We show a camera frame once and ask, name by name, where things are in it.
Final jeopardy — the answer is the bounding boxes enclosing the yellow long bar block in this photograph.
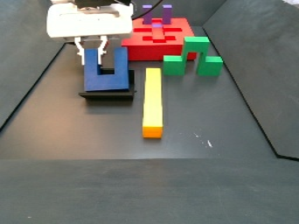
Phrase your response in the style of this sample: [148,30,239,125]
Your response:
[143,68,164,138]

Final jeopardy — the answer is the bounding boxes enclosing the black regrasp fixture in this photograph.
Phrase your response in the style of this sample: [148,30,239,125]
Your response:
[79,70,136,101]

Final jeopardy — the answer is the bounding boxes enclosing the blue U-shaped block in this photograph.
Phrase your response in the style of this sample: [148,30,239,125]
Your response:
[84,47,129,92]

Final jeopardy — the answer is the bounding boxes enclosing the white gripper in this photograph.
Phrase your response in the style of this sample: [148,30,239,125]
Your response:
[47,0,133,66]

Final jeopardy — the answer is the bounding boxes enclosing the green arch-shaped block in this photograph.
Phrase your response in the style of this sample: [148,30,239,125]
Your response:
[162,36,224,78]

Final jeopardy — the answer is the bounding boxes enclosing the purple U-shaped block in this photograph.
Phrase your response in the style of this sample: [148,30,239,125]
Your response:
[141,4,174,25]

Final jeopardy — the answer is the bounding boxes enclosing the red base fixture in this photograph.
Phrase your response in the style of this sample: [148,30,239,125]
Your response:
[121,17,194,61]

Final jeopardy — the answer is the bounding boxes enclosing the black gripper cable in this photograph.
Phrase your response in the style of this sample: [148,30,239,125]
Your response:
[111,0,164,13]

